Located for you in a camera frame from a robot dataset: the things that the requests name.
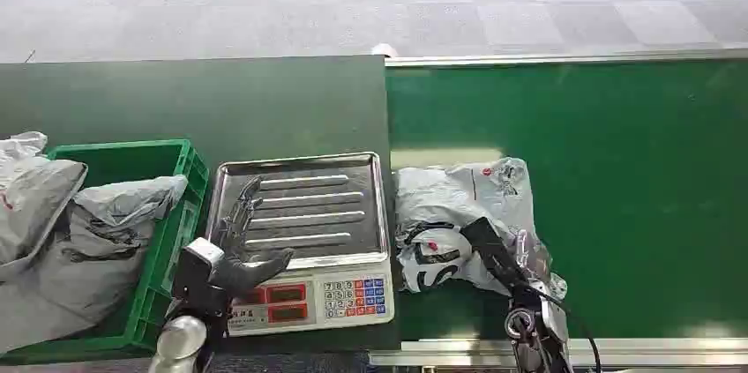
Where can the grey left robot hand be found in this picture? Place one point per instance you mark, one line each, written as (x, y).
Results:
(242, 274)

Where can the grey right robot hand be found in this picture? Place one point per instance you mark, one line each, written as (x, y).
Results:
(489, 250)

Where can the grey parcel bag black print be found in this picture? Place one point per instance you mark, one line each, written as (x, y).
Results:
(450, 201)

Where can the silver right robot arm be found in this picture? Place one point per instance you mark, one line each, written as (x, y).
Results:
(534, 335)

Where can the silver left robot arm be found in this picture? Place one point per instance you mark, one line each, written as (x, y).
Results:
(196, 300)

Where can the green plastic crate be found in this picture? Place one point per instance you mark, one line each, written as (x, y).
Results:
(158, 277)

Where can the white electronic weighing scale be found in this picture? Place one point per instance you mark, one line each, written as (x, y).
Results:
(327, 300)

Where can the steel ribbed scale pan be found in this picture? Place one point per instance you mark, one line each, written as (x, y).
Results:
(315, 207)

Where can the large grey parcel bag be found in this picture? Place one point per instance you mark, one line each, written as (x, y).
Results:
(87, 265)

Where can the green conveyor belt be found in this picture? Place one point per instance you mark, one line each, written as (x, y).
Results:
(631, 183)

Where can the white conveyor roller end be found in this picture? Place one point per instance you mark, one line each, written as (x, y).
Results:
(384, 50)

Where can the small pale grey parcel bag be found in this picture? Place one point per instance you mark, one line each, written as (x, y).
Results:
(20, 148)

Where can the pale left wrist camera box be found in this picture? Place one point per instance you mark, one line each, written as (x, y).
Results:
(204, 250)

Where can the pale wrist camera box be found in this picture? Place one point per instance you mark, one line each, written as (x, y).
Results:
(554, 312)
(204, 250)

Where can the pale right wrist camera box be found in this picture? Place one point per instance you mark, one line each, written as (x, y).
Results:
(554, 312)

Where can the silver conveyor side rail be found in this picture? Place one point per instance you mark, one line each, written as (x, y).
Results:
(643, 351)
(561, 58)

